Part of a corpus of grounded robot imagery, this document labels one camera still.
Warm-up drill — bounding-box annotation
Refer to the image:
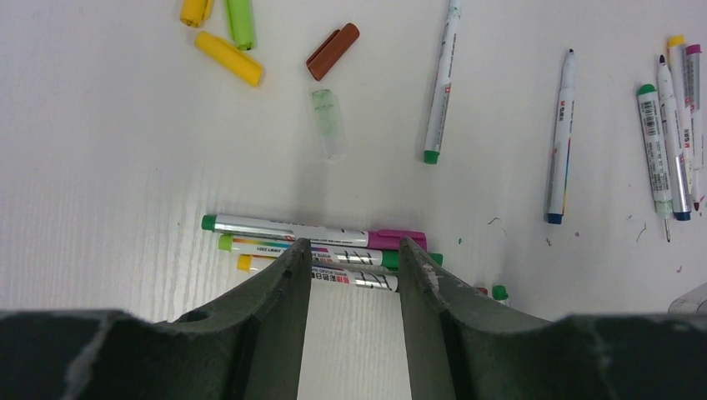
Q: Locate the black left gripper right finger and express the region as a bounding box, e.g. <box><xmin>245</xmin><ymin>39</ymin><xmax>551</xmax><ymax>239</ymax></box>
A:
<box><xmin>399</xmin><ymin>238</ymin><xmax>553</xmax><ymax>399</ymax></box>

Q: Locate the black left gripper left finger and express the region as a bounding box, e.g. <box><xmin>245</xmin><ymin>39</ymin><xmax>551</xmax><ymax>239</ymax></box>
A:
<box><xmin>163</xmin><ymin>239</ymin><xmax>312</xmax><ymax>399</ymax></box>

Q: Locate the purple capped horizontal marker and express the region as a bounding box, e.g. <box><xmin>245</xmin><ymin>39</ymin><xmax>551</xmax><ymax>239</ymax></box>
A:
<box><xmin>201</xmin><ymin>214</ymin><xmax>428</xmax><ymax>250</ymax></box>

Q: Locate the clear pen cap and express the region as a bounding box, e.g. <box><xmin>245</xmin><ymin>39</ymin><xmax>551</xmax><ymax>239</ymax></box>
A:
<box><xmin>311</xmin><ymin>88</ymin><xmax>348</xmax><ymax>162</ymax></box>

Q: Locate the blue capped marker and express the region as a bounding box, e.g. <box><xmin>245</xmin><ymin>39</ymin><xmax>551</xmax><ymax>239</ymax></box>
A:
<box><xmin>546</xmin><ymin>48</ymin><xmax>576</xmax><ymax>225</ymax></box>

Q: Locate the yellow pen cap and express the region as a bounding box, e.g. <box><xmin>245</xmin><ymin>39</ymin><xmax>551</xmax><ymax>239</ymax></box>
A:
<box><xmin>179</xmin><ymin>0</ymin><xmax>213</xmax><ymax>28</ymax></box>
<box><xmin>194</xmin><ymin>31</ymin><xmax>263</xmax><ymax>88</ymax></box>

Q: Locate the small green capped marker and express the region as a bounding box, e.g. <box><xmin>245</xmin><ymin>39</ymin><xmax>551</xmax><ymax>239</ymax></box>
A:
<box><xmin>636</xmin><ymin>83</ymin><xmax>673</xmax><ymax>243</ymax></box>

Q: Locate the brown pen cap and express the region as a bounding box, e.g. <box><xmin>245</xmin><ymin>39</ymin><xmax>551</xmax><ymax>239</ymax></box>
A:
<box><xmin>305</xmin><ymin>22</ymin><xmax>360</xmax><ymax>82</ymax></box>

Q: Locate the lime green pen cap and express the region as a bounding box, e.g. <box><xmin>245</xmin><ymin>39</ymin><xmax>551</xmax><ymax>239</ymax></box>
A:
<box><xmin>224</xmin><ymin>0</ymin><xmax>256</xmax><ymax>51</ymax></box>

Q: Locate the yellow capped marker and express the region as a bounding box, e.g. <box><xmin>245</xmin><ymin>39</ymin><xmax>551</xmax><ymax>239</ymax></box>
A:
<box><xmin>667</xmin><ymin>35</ymin><xmax>694</xmax><ymax>194</ymax></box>

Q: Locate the magenta capped marker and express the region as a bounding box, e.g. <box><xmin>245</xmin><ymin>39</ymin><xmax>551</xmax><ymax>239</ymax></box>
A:
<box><xmin>685</xmin><ymin>44</ymin><xmax>706</xmax><ymax>211</ymax></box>

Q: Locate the lime green capped marker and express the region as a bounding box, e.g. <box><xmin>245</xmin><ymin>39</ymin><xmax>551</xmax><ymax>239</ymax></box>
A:
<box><xmin>476</xmin><ymin>285</ymin><xmax>510</xmax><ymax>307</ymax></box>

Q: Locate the brown capped marker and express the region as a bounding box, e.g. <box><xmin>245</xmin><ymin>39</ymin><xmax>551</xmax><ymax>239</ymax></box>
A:
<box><xmin>657</xmin><ymin>55</ymin><xmax>691</xmax><ymax>222</ymax></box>

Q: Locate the green capped horizontal marker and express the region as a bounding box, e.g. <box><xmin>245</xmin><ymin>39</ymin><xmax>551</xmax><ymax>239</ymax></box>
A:
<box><xmin>217</xmin><ymin>234</ymin><xmax>444</xmax><ymax>273</ymax></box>

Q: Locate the black capped horizontal marker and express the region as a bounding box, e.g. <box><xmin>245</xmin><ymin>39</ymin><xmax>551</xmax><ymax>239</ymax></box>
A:
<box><xmin>237</xmin><ymin>254</ymin><xmax>400</xmax><ymax>293</ymax></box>

